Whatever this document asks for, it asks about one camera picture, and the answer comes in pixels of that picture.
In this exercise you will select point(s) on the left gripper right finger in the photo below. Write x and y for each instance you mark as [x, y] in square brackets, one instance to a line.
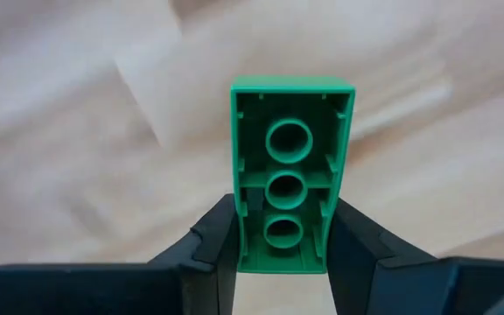
[409, 289]

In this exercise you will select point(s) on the green toy brick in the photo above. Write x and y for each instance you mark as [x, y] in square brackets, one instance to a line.
[289, 83]

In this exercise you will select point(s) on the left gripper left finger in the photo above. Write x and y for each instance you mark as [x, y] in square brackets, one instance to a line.
[103, 289]

